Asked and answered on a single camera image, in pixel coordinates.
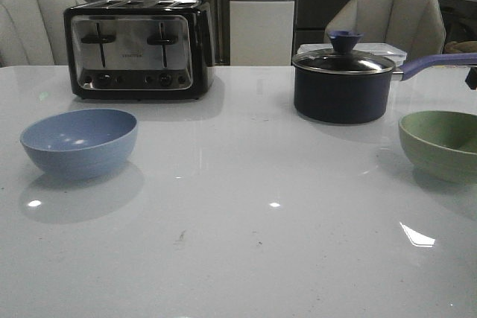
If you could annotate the white cabinet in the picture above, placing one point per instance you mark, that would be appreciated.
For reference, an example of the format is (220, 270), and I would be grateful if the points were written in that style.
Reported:
(261, 32)

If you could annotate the glass pot lid blue knob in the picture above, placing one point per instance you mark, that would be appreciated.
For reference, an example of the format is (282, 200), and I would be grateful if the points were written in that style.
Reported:
(342, 58)

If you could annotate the beige armchair right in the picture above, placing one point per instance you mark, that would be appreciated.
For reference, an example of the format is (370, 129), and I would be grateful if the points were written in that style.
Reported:
(413, 26)

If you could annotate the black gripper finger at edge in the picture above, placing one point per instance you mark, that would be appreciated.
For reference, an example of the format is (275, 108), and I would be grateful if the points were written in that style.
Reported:
(471, 79)

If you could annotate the blue bowl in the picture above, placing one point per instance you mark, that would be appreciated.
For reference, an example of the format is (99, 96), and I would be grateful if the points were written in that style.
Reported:
(81, 144)

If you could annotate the green bowl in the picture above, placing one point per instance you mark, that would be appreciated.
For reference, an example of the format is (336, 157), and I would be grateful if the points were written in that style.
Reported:
(441, 143)

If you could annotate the black and silver toaster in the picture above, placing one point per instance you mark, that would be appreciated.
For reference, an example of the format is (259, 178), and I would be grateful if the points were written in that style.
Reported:
(140, 49)

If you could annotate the beige armchair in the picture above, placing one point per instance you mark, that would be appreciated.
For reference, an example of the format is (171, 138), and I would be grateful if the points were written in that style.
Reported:
(33, 32)
(413, 26)

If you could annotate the dark blue saucepan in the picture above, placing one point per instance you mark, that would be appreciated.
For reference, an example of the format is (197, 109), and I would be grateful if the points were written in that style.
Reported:
(359, 98)

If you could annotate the beige armchair left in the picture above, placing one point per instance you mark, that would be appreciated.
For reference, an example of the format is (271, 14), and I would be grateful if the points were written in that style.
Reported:
(33, 32)

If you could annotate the clear plastic container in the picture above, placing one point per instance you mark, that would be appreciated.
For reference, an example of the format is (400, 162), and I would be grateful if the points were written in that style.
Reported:
(380, 49)

